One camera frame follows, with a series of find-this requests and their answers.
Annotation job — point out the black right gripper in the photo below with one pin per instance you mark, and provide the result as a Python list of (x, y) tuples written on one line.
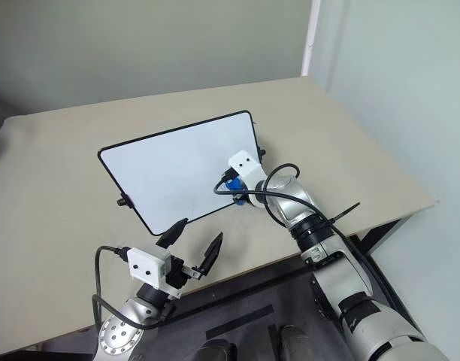
[(227, 174)]

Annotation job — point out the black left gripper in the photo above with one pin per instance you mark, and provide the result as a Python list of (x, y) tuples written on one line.
[(176, 276)]

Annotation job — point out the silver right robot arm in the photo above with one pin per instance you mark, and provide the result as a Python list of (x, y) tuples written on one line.
[(335, 270)]

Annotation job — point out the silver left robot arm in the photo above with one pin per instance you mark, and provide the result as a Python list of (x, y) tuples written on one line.
[(117, 331)]

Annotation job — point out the black-framed whiteboard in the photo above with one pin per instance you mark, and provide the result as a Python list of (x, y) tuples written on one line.
[(166, 176)]

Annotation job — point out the black floor tape strip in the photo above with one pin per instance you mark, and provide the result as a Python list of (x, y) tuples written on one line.
[(239, 322)]

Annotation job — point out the dark rounded shape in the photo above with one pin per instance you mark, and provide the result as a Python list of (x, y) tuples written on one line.
[(216, 349), (294, 344)]

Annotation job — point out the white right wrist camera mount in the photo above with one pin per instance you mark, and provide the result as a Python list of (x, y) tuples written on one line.
[(247, 167)]

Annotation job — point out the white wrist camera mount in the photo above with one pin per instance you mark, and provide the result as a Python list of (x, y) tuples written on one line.
[(145, 263), (247, 167)]

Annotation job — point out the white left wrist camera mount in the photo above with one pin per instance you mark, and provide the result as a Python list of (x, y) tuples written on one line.
[(145, 263)]

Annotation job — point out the black table frame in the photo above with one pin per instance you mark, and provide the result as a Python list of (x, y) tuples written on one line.
[(376, 235)]

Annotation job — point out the white wall conduit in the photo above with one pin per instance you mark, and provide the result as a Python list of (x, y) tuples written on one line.
[(309, 37)]

